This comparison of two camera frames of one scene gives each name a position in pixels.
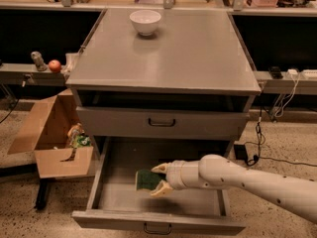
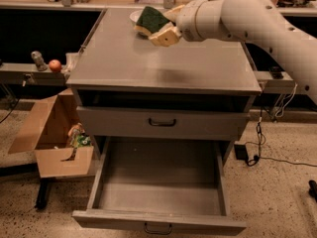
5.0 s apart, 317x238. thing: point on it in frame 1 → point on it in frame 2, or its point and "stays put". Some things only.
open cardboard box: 48,135 stays put
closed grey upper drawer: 123,123 stays put
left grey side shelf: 30,74 stays put
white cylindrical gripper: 175,175 → 188,23
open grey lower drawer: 117,204 stays put
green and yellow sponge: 147,178 → 150,21
